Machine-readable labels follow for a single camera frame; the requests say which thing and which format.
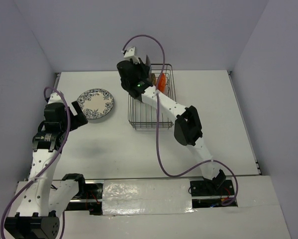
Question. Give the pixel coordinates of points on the orange plastic plate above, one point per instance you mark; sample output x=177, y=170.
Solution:
x=161, y=85

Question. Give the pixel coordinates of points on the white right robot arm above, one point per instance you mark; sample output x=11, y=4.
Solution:
x=187, y=125

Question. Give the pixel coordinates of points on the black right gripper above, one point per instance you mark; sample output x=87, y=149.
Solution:
x=145, y=67

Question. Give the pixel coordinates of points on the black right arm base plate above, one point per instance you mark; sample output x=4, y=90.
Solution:
x=201, y=188

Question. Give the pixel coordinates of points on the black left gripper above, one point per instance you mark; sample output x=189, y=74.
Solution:
x=79, y=120

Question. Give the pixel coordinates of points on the brown yellow plate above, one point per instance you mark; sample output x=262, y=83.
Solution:
x=153, y=79

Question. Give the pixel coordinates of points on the silver foil covered panel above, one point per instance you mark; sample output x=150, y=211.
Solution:
x=146, y=197

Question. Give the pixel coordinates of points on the white plate blue floral rim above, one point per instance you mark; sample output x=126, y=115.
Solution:
x=96, y=103

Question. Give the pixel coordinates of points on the wire dish rack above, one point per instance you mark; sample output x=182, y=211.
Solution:
x=143, y=116

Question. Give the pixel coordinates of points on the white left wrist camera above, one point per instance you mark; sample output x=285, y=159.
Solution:
x=54, y=100

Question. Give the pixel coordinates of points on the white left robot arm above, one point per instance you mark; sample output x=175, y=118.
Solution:
x=34, y=212

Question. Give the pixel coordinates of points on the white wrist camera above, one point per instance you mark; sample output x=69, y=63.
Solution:
x=130, y=54
x=54, y=100

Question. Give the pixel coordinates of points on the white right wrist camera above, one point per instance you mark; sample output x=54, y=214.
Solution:
x=130, y=54

